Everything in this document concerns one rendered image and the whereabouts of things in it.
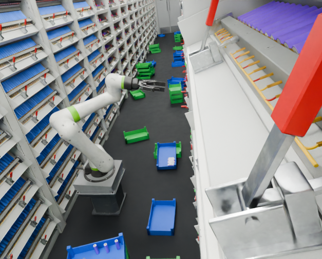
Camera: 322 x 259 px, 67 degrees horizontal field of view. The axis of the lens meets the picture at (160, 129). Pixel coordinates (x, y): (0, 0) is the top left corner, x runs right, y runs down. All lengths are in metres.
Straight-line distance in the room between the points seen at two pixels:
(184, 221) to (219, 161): 1.91
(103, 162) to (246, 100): 1.58
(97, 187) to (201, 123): 1.79
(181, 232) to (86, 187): 0.81
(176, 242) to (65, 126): 1.13
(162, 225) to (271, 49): 1.89
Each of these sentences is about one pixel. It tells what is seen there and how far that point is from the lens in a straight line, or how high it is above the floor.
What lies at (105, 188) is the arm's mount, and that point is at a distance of 1.96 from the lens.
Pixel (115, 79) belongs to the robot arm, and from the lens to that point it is 1.72.
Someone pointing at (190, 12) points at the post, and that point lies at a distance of 0.52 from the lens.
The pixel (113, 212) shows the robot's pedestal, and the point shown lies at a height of 0.03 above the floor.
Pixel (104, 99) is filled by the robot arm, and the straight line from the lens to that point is 1.78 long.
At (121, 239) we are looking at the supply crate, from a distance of 1.47.
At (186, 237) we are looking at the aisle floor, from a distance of 1.98.
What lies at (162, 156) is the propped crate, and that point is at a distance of 2.63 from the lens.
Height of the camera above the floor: 1.60
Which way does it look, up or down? 29 degrees down
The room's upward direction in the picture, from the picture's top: 8 degrees counter-clockwise
